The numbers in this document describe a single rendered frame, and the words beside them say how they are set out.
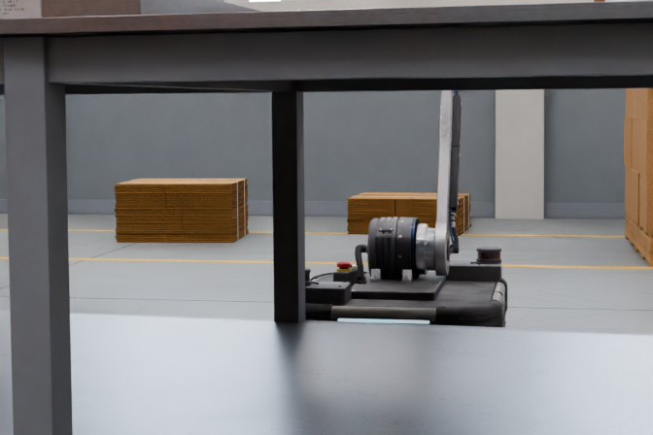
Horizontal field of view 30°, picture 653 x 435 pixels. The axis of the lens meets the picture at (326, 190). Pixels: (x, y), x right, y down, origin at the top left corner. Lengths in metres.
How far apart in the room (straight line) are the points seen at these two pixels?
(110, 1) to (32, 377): 0.51
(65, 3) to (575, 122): 6.31
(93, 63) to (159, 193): 4.92
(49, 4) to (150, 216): 4.90
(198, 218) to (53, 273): 4.85
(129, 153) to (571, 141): 2.91
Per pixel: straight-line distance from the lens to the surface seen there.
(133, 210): 6.58
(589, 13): 1.43
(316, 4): 2.32
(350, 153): 7.91
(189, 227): 6.51
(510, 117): 7.70
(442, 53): 1.48
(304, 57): 1.52
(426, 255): 3.19
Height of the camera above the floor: 0.71
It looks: 4 degrees down
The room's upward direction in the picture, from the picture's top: straight up
